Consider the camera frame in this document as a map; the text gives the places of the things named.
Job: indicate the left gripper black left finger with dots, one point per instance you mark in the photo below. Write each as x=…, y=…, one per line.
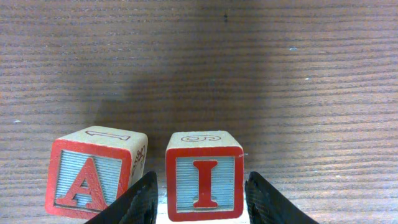
x=137, y=205

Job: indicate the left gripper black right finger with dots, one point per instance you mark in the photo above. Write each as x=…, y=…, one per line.
x=266, y=205

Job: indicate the red A block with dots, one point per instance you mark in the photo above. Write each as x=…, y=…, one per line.
x=91, y=168

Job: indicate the red I block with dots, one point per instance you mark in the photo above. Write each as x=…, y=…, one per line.
x=204, y=176

